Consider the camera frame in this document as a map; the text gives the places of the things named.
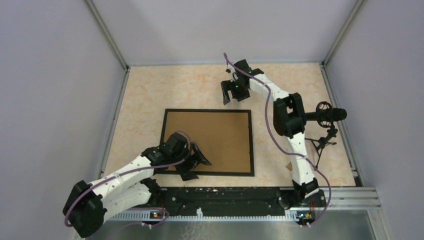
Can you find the black microphone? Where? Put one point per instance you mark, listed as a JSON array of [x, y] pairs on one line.
[[325, 115]]

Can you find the brown frame backing board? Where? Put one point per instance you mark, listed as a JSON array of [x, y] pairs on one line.
[[218, 142]]

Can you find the aluminium enclosure frame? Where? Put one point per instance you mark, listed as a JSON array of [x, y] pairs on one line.
[[344, 200]]

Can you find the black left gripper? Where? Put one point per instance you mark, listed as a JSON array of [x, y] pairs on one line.
[[186, 172]]

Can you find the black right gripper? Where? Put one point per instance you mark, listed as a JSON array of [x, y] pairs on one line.
[[227, 85]]

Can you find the wooden frame stand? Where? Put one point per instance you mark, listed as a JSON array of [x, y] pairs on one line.
[[289, 166]]

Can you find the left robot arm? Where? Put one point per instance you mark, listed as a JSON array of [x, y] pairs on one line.
[[91, 204]]

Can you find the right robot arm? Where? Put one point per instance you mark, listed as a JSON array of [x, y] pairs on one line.
[[285, 115]]

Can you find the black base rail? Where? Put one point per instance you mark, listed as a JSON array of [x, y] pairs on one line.
[[232, 201]]

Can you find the black picture frame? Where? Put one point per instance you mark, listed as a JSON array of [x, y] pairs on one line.
[[205, 173]]

